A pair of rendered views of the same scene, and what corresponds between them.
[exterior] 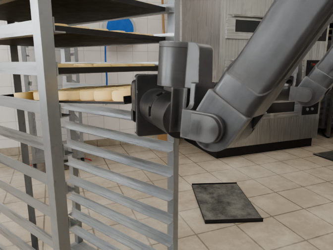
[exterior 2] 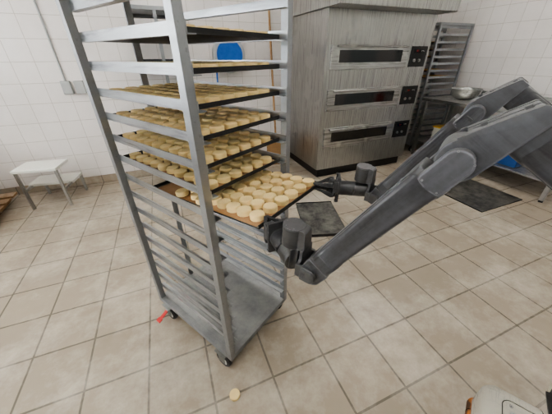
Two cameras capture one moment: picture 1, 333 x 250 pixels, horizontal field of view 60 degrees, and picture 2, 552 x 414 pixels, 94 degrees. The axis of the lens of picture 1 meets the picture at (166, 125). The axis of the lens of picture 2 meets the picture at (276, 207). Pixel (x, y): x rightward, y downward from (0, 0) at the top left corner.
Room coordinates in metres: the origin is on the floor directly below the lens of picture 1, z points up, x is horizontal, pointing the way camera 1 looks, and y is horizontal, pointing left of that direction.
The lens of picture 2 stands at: (-0.11, 0.03, 1.44)
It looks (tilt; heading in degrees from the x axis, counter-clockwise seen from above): 31 degrees down; 359
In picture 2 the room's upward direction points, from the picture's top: straight up
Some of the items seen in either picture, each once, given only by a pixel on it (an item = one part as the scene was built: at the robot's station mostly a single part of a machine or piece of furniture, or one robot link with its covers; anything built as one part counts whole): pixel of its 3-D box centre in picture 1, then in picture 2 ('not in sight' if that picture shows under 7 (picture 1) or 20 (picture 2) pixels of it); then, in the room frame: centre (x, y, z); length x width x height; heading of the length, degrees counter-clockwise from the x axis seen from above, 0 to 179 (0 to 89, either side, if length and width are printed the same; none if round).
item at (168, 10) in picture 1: (103, 16); (227, 108); (1.14, 0.24, 1.23); 0.64 x 0.03 x 0.03; 52
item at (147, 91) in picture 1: (159, 107); (281, 240); (0.46, 0.01, 1.00); 0.07 x 0.07 x 0.10; 22
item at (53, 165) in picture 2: not in sight; (52, 181); (2.56, 2.53, 0.23); 0.44 x 0.44 x 0.46; 13
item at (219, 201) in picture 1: (223, 200); (319, 217); (2.07, -0.44, 0.02); 0.60 x 0.40 x 0.03; 4
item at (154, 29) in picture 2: not in sight; (124, 33); (0.83, 0.48, 1.50); 0.64 x 0.03 x 0.03; 52
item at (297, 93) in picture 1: (294, 76); (369, 182); (0.75, -0.33, 1.03); 0.12 x 0.09 x 0.11; 51
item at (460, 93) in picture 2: not in sight; (464, 94); (3.82, -2.73, 0.95); 0.39 x 0.39 x 0.14
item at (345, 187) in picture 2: not in sight; (343, 187); (0.78, -0.24, 1.00); 0.07 x 0.07 x 0.10; 82
